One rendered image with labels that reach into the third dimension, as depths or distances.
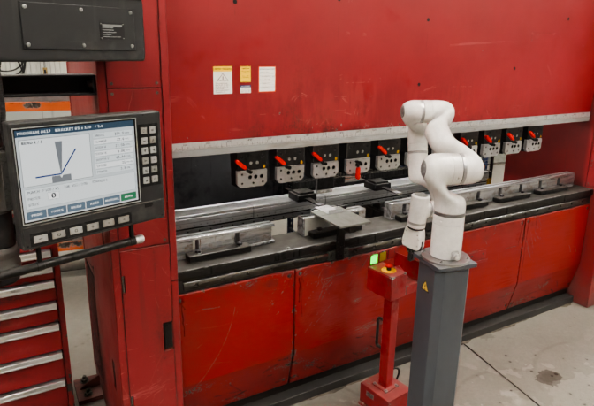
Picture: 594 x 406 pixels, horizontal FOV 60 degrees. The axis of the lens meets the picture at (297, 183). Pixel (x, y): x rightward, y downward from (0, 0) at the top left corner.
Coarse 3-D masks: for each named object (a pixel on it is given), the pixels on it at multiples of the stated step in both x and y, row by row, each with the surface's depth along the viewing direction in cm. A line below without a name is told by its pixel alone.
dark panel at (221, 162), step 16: (176, 160) 274; (192, 160) 279; (208, 160) 283; (224, 160) 288; (304, 160) 314; (176, 176) 276; (192, 176) 281; (208, 176) 285; (224, 176) 290; (304, 176) 317; (176, 192) 278; (192, 192) 283; (208, 192) 288; (224, 192) 292; (240, 192) 298; (256, 192) 303; (272, 192) 308; (176, 208) 280
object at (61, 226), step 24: (24, 120) 139; (48, 120) 141; (72, 120) 146; (96, 120) 151; (120, 120) 156; (144, 120) 161; (144, 144) 163; (144, 168) 164; (144, 192) 166; (24, 216) 141; (72, 216) 151; (96, 216) 156; (120, 216) 162; (144, 216) 168; (24, 240) 143; (48, 240) 147
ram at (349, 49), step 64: (192, 0) 205; (256, 0) 219; (320, 0) 234; (384, 0) 251; (448, 0) 271; (512, 0) 294; (576, 0) 322; (192, 64) 211; (256, 64) 225; (320, 64) 241; (384, 64) 260; (448, 64) 281; (512, 64) 306; (576, 64) 337; (192, 128) 218; (256, 128) 233; (320, 128) 250
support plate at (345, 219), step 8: (336, 208) 266; (320, 216) 254; (328, 216) 254; (336, 216) 254; (344, 216) 254; (352, 216) 254; (360, 216) 255; (336, 224) 243; (344, 224) 243; (352, 224) 243; (360, 224) 245
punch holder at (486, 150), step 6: (480, 132) 311; (486, 132) 309; (492, 132) 312; (498, 132) 314; (480, 138) 311; (492, 138) 313; (498, 138) 315; (480, 144) 312; (486, 144) 311; (498, 144) 316; (480, 150) 312; (486, 150) 312; (492, 150) 315; (498, 150) 317; (480, 156) 314; (486, 156) 313; (492, 156) 316
